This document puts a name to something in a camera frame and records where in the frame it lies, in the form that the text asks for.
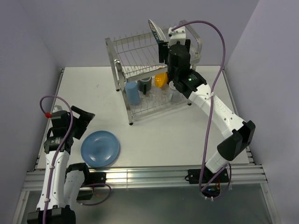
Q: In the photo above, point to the white plate green rim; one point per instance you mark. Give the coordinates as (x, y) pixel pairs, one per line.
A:
(157, 32)

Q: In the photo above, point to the blue plastic cup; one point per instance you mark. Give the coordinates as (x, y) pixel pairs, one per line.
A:
(132, 92)

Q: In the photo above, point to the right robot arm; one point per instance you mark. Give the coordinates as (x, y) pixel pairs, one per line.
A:
(237, 132)

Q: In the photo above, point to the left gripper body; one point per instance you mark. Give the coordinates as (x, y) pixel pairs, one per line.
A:
(70, 130)

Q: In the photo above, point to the dark green mug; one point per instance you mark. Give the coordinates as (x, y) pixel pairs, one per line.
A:
(144, 85)

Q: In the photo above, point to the blue plate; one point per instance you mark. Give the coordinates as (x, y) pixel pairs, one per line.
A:
(100, 149)

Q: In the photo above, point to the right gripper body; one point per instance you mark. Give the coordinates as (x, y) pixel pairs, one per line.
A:
(170, 74)

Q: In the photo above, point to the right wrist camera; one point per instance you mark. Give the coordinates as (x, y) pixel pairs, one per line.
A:
(178, 35)

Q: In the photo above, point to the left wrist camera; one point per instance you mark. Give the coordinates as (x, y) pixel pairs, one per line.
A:
(57, 108)

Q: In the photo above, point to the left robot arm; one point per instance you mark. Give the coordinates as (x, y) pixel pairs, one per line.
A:
(62, 181)

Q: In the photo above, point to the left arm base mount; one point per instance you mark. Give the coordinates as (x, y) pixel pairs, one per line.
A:
(93, 184)

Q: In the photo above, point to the clear drinking glass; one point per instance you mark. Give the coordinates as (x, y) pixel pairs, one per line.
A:
(157, 96)

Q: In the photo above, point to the orange bowl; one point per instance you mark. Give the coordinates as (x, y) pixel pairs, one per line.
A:
(161, 80)

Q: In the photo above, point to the grey ceramic cup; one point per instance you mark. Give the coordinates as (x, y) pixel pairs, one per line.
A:
(173, 95)

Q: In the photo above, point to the steel two-tier dish rack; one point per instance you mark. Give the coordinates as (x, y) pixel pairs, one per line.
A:
(133, 58)

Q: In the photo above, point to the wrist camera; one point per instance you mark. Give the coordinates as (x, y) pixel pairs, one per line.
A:
(178, 35)
(57, 108)

